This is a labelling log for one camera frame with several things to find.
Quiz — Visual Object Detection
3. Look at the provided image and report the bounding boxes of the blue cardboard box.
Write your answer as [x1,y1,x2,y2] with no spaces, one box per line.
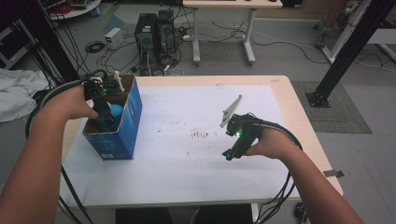
[82,73,144,161]

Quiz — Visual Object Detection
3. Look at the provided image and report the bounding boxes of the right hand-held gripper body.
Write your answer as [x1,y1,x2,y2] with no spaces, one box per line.
[219,94,263,157]

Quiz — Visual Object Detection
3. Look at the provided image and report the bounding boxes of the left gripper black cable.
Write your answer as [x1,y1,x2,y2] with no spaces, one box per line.
[25,68,108,224]

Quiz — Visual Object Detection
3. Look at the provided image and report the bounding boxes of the black metal post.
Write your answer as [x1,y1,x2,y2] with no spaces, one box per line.
[305,0,396,108]

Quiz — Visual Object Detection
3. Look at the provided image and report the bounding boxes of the white cloth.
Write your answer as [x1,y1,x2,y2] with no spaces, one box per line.
[0,68,50,123]

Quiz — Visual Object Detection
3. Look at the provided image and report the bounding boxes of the white metal stand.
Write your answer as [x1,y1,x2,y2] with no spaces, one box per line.
[320,0,372,64]

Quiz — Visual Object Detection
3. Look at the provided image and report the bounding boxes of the small white device box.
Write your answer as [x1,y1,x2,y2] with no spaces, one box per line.
[104,27,125,50]

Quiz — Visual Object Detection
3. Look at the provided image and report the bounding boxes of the blue cup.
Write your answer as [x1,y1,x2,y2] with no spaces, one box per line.
[98,103,125,132]

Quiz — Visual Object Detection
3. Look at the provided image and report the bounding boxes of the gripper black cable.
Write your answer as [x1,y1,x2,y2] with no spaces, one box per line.
[25,68,108,224]
[248,119,304,224]

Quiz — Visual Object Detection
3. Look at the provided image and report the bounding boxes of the person's right hand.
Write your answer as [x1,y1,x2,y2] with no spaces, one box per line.
[244,126,302,161]

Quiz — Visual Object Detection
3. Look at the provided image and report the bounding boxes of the white table mat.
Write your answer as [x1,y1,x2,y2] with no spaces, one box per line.
[59,84,301,209]

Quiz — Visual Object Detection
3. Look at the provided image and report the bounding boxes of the white desk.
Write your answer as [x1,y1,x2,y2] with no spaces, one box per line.
[182,0,284,67]

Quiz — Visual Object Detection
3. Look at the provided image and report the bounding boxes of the black floor cable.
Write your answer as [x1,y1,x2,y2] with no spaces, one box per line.
[212,21,321,65]

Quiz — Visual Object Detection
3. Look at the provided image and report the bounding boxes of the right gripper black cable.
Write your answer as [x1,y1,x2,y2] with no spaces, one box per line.
[248,119,304,224]

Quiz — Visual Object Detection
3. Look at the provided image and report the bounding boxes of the person's left hand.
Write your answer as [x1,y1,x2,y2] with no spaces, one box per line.
[39,84,101,121]

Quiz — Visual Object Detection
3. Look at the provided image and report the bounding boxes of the light wooden table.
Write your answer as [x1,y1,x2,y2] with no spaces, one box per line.
[59,75,344,210]

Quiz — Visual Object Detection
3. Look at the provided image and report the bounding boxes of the grey floor mat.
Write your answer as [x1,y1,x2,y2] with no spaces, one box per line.
[290,80,373,134]

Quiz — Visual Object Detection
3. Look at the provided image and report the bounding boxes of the person's dark trousers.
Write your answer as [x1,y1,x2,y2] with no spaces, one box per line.
[115,203,253,224]

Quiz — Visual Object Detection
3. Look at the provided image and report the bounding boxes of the round white table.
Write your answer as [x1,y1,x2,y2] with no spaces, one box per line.
[46,0,102,21]

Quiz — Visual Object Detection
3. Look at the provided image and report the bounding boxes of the black metal rack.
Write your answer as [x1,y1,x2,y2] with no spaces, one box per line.
[0,0,80,87]

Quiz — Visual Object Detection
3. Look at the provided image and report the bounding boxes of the coiled black cable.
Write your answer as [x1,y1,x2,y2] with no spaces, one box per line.
[84,40,106,54]

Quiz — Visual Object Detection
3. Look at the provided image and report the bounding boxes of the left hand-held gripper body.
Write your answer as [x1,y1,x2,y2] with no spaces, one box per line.
[82,70,126,110]

